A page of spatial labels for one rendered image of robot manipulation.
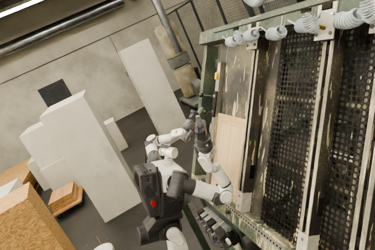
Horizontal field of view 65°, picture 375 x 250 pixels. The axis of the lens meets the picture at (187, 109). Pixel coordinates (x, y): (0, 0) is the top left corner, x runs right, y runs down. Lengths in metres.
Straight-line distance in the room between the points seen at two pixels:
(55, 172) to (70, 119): 2.21
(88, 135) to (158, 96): 1.99
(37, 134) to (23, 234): 3.00
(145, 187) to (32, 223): 1.68
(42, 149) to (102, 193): 2.01
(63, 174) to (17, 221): 3.02
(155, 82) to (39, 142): 2.40
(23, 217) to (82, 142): 1.36
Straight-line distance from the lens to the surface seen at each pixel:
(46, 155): 6.09
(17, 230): 3.26
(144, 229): 1.97
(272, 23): 1.71
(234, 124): 2.04
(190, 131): 2.17
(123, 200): 4.50
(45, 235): 3.30
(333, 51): 1.42
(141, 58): 5.59
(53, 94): 10.01
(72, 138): 4.17
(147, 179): 1.76
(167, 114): 5.78
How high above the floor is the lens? 2.11
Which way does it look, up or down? 16 degrees down
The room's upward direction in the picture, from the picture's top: 25 degrees counter-clockwise
